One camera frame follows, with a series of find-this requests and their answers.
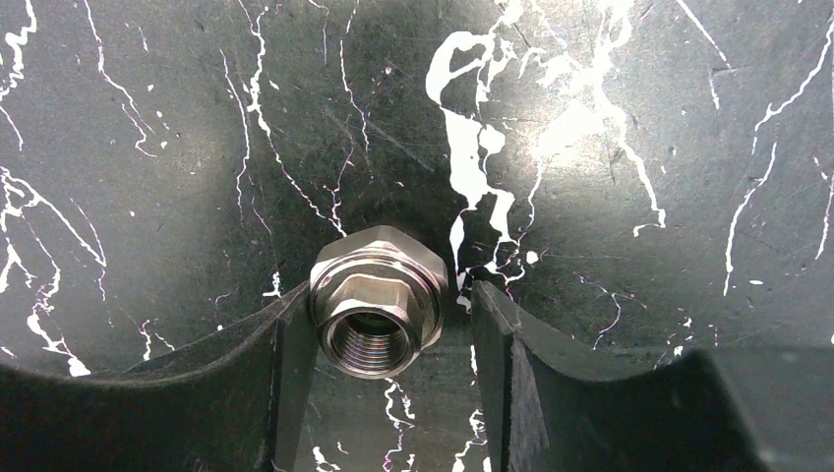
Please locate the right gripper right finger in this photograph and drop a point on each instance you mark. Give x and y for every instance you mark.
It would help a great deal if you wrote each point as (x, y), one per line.
(551, 403)

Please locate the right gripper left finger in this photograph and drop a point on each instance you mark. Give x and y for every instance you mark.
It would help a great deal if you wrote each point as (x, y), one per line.
(234, 400)

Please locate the silver hex nut fitting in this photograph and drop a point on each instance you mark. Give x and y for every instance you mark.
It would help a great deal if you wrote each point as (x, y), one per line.
(377, 298)

